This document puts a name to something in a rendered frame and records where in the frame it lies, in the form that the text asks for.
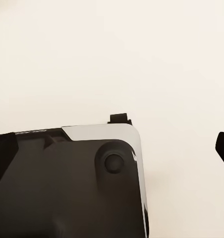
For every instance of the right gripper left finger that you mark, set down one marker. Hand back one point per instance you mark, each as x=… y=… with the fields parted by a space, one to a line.
x=8 y=149

